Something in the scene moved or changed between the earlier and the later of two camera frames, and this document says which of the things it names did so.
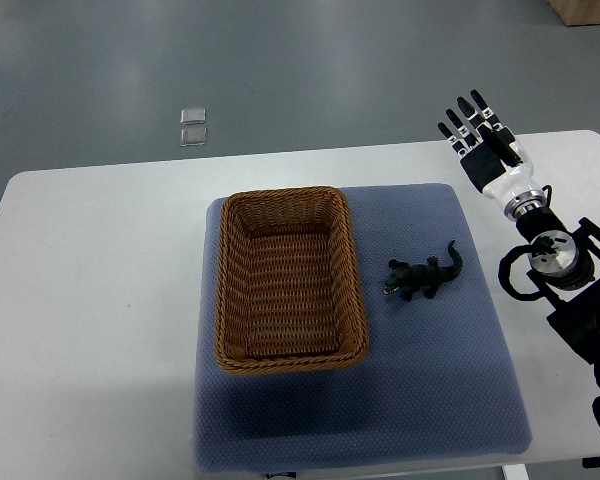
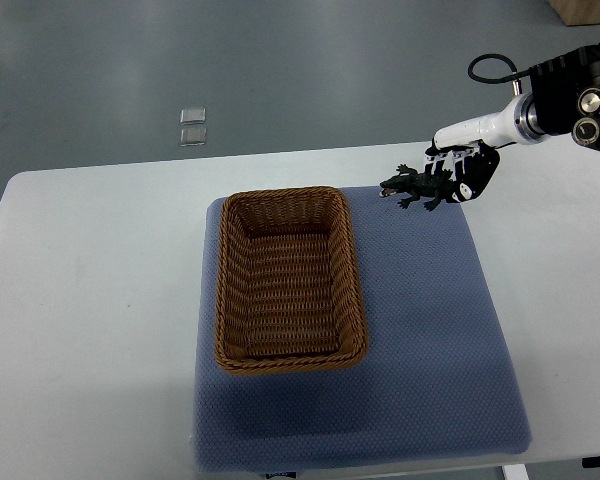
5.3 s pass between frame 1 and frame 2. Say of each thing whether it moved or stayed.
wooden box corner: stayed
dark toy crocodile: moved
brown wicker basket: stayed
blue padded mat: stayed
